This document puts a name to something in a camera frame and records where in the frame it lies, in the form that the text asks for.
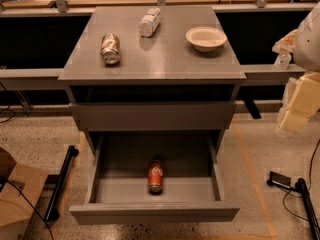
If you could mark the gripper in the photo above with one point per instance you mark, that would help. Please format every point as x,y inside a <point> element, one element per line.
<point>309,44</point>

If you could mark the red coke can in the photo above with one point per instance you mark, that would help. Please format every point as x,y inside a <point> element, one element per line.
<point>155,177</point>

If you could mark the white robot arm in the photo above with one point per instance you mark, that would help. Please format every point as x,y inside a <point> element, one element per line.
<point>306,52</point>

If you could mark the grey drawer cabinet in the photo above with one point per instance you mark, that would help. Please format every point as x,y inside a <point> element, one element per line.
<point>164,68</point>

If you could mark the closed grey top drawer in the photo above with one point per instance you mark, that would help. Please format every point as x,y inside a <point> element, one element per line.
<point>153,116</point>

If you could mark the brown soda can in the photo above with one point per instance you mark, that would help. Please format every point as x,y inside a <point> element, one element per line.
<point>110,49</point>

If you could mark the open grey middle drawer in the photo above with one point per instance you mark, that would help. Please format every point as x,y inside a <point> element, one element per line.
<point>118,184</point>

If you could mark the clear sanitizer pump bottle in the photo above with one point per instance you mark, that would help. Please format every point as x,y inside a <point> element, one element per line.
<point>283,60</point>

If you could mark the white bowl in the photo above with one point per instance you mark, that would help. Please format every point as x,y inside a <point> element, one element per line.
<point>205,39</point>

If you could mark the black device on floor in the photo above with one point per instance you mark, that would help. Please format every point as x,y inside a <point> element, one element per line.
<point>279,180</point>

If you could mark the black floor stand right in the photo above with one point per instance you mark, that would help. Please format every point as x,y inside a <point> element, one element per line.
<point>311,216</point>

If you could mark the white plastic bottle lying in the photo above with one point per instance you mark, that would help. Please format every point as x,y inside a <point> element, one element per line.
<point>149,23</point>

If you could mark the black metal floor bar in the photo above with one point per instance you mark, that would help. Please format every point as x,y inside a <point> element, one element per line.
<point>57,180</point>

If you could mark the cardboard box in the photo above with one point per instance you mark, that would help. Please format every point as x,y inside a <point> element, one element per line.
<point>21,190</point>

